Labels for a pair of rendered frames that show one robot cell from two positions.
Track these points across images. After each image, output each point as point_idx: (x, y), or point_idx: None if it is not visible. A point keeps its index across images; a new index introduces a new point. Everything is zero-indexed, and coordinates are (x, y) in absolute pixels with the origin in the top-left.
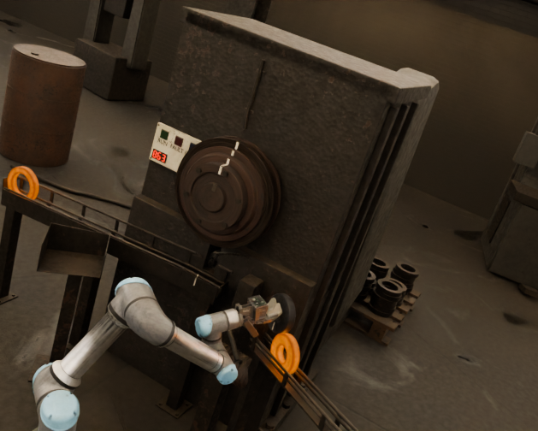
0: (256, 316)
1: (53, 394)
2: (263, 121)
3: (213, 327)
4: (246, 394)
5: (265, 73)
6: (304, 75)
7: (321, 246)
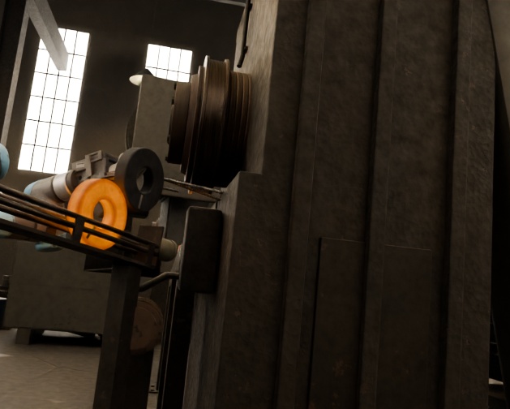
0: (87, 170)
1: None
2: (250, 45)
3: (35, 185)
4: (101, 342)
5: (252, 5)
6: None
7: (263, 115)
